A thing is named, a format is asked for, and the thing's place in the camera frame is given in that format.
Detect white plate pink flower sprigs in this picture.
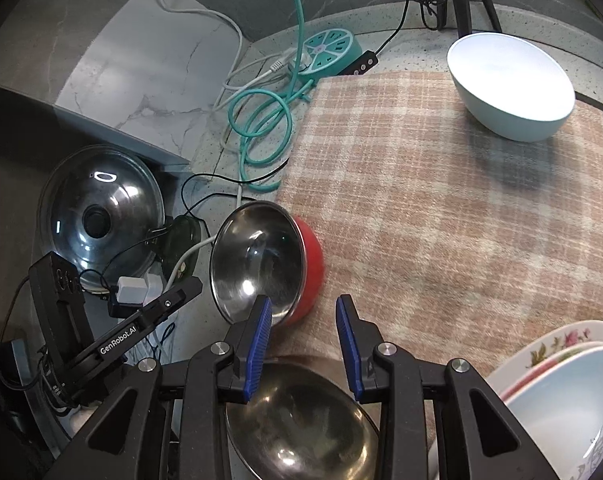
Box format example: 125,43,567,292
486,320,603,396

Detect large stainless steel bowl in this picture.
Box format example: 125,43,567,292
225,357,382,480

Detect small steel bowl red outside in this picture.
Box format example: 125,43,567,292
210,201,325,328

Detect white plate large pink peony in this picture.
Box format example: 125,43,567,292
499,341,603,403

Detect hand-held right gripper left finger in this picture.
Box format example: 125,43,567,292
44,296,273,480

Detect dark green object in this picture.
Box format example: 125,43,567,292
159,214,203,282

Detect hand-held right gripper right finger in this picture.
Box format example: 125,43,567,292
335,296,565,480

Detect thin black ring light cable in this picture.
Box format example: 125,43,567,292
373,0,448,57

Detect steel pot lid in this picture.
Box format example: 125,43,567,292
38,145,165,291

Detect white plate gold leaf print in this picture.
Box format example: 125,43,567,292
501,345,603,480

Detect thick white cable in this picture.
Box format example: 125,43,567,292
100,0,295,111

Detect black looped cable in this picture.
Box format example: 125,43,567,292
180,156,291,242

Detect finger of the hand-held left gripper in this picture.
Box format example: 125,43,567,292
136,276,203,328

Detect round teal power strip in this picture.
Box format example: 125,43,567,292
296,28,378,78

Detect teal cable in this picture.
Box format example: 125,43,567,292
229,0,313,194

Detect white charger cable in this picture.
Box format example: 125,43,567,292
160,236,218,282

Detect light blue ceramic bowl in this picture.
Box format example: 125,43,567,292
446,33,576,142

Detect white charger plug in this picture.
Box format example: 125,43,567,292
116,272,163,307

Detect beige plaid cloth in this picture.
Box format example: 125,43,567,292
262,71,603,480

